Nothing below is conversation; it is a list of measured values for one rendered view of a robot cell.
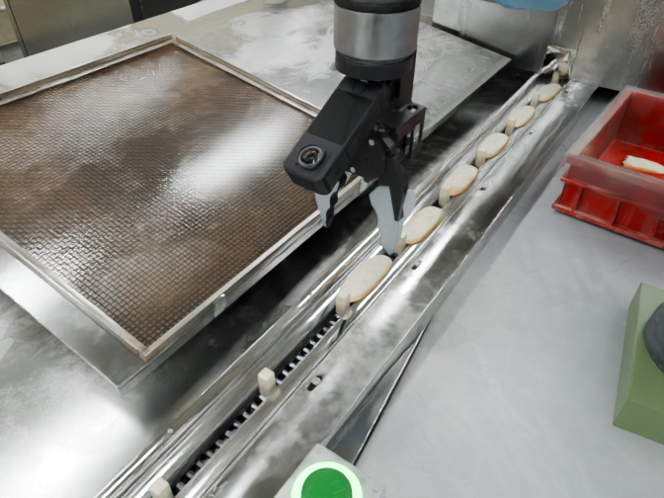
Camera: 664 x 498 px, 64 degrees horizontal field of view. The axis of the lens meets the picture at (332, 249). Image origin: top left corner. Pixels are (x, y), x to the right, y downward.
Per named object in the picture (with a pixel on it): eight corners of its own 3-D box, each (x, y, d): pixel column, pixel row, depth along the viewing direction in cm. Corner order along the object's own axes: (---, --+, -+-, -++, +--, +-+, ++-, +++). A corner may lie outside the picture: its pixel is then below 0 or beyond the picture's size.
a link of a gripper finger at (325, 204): (351, 208, 66) (375, 153, 59) (322, 232, 62) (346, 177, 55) (331, 194, 66) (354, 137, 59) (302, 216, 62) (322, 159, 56)
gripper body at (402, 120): (422, 157, 57) (437, 44, 50) (381, 194, 52) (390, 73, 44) (363, 138, 61) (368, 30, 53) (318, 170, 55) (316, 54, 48)
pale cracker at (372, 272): (356, 308, 63) (357, 301, 63) (330, 294, 65) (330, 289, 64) (398, 263, 70) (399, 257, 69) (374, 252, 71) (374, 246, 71)
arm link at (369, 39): (393, 20, 41) (309, 2, 45) (388, 77, 44) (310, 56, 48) (437, -2, 46) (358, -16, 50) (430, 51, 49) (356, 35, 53)
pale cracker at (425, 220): (416, 249, 72) (417, 242, 71) (392, 239, 74) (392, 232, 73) (449, 213, 78) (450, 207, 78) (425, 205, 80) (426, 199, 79)
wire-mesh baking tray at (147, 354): (146, 365, 53) (145, 356, 52) (-123, 147, 69) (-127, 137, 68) (395, 156, 84) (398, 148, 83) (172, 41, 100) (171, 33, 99)
